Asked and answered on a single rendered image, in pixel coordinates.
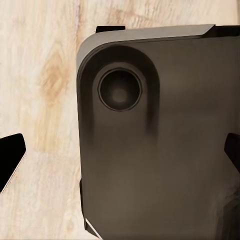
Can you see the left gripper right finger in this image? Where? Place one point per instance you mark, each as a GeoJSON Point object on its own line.
{"type": "Point", "coordinates": [232, 149]}

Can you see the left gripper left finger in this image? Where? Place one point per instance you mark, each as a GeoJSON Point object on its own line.
{"type": "Point", "coordinates": [12, 150]}

